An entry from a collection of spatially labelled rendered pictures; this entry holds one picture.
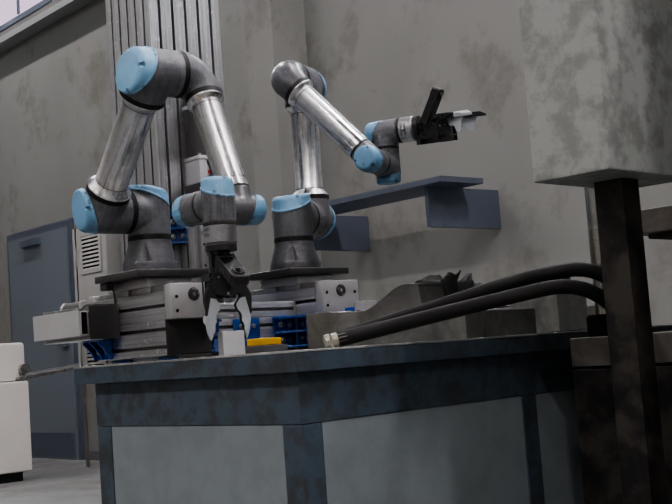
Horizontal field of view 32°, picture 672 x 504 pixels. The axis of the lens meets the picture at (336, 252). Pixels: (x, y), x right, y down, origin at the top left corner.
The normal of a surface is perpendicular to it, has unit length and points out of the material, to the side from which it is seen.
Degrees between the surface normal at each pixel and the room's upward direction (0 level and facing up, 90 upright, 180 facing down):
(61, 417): 90
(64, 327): 90
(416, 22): 90
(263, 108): 90
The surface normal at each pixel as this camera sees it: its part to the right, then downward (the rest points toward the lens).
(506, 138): -0.76, 0.00
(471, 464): 0.70, -0.11
